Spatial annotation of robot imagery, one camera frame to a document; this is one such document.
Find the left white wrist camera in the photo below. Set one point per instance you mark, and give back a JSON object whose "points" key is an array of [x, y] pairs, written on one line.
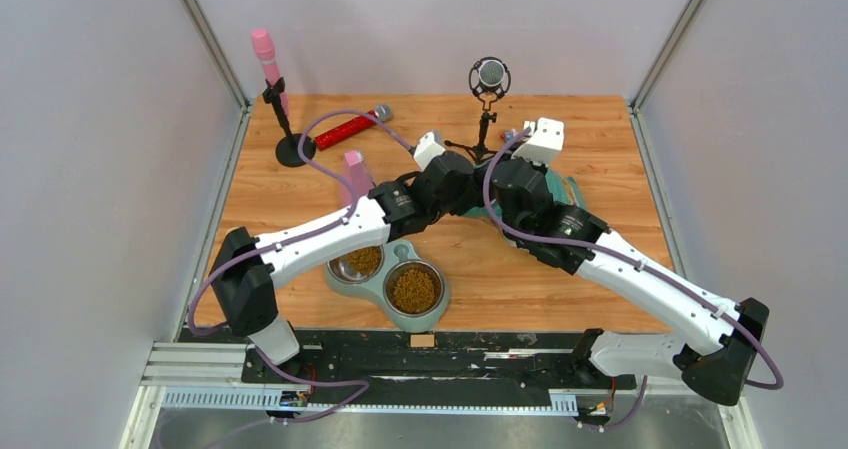
{"points": [[429, 146]]}

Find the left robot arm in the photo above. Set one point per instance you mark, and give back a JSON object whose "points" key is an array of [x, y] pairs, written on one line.
{"points": [[248, 269]]}

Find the silver studio microphone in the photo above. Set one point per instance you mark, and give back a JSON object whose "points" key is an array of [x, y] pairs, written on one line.
{"points": [[489, 77]]}

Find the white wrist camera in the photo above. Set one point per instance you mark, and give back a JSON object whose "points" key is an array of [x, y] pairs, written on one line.
{"points": [[429, 146], [542, 143]]}

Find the green pet food bag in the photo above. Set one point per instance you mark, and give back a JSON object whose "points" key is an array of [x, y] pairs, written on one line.
{"points": [[562, 188]]}

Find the small toy figurine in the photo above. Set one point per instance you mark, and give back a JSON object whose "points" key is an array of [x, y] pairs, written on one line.
{"points": [[509, 135]]}

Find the pink metronome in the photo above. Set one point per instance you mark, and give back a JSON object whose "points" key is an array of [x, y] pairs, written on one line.
{"points": [[356, 171]]}

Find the pink microphone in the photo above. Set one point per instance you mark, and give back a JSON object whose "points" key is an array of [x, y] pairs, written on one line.
{"points": [[264, 50]]}

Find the wooden block on rail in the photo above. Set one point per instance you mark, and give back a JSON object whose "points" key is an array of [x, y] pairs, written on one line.
{"points": [[422, 341]]}

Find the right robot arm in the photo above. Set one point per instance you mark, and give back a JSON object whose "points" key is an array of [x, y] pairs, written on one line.
{"points": [[713, 345]]}

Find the red glitter microphone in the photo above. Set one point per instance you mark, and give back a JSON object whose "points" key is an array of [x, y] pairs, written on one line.
{"points": [[346, 130]]}

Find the black tripod mic stand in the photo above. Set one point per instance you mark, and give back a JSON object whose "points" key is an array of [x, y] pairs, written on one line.
{"points": [[479, 153]]}

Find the black round-base mic stand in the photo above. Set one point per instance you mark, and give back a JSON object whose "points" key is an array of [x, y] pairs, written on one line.
{"points": [[293, 149]]}

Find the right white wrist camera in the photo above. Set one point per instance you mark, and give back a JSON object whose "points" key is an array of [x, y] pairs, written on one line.
{"points": [[542, 143]]}

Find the grey double pet bowl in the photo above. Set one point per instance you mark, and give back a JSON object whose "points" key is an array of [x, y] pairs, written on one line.
{"points": [[410, 291]]}

